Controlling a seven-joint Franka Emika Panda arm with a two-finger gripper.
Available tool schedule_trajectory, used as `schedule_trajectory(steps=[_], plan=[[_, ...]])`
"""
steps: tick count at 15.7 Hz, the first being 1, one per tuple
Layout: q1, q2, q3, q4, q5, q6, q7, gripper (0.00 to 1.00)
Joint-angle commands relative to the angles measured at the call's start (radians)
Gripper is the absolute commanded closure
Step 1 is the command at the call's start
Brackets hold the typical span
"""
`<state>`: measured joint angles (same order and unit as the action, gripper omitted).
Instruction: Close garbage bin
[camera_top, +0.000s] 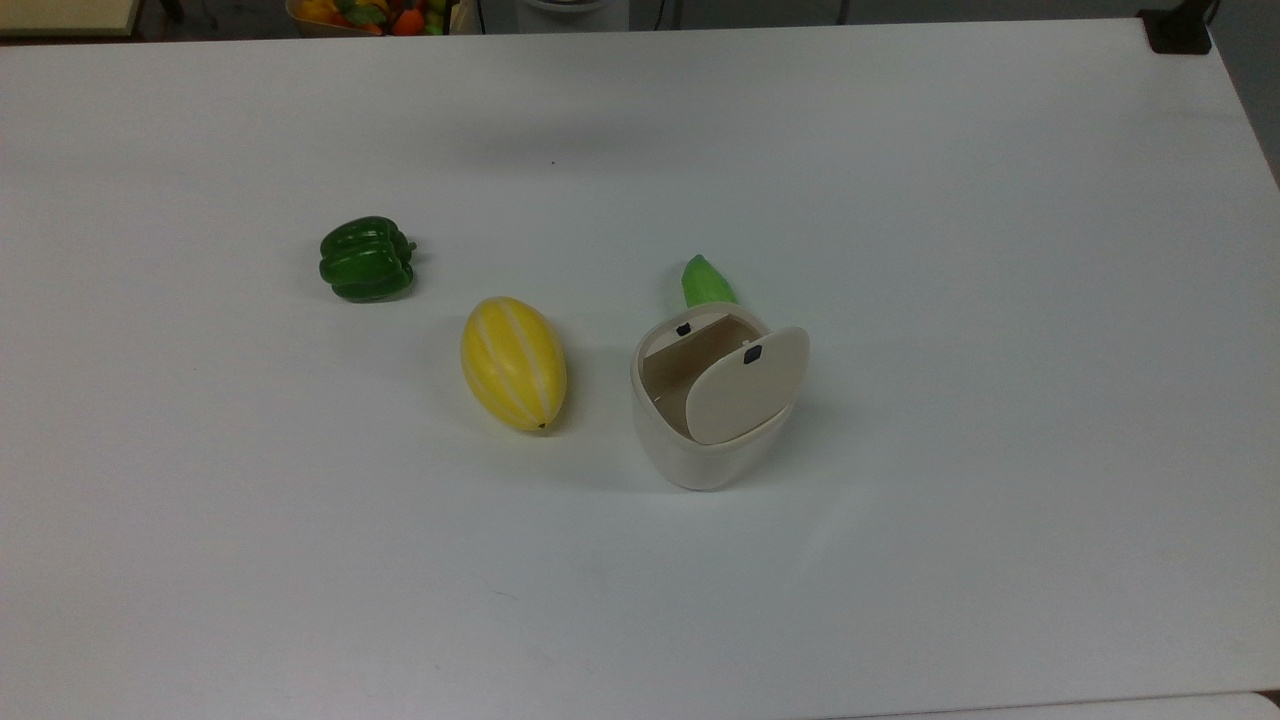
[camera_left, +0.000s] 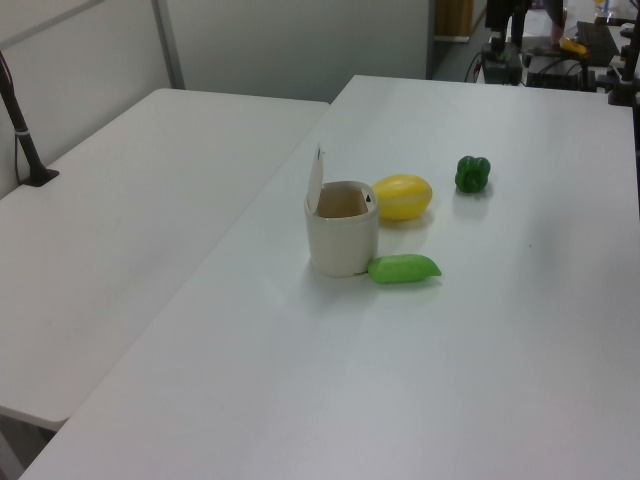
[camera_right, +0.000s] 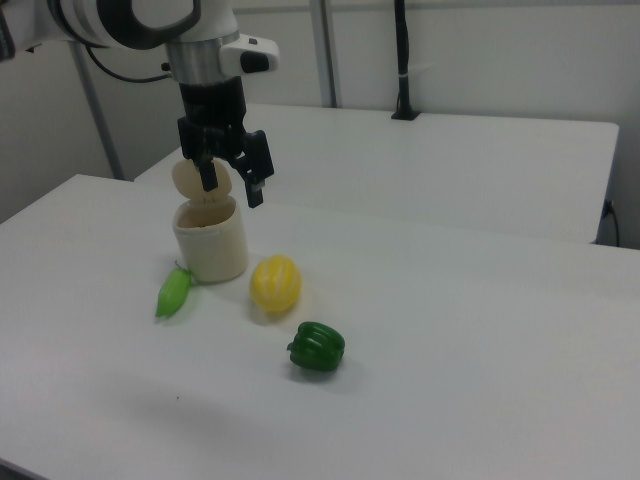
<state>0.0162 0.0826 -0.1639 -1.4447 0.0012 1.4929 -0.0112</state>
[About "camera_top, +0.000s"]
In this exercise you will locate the beige garbage bin with lid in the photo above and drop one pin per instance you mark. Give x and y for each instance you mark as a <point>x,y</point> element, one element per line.
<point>700,450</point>

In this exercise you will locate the light green toy pea pod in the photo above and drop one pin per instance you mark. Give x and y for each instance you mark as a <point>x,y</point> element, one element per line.
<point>705,283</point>

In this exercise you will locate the yellow striped toy melon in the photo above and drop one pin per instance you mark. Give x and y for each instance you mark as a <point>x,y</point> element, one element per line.
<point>512,362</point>

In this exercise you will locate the green toy bell pepper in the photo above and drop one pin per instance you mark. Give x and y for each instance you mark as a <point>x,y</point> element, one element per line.
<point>365,260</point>

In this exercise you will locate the basket of toy vegetables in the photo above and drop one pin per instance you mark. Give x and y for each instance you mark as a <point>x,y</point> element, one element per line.
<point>370,15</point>

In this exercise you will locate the black table clamp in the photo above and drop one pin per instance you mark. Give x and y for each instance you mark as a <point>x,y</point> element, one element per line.
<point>1178,32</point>

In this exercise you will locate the pale yellow board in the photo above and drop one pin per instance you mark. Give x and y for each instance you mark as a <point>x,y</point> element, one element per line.
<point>65,15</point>

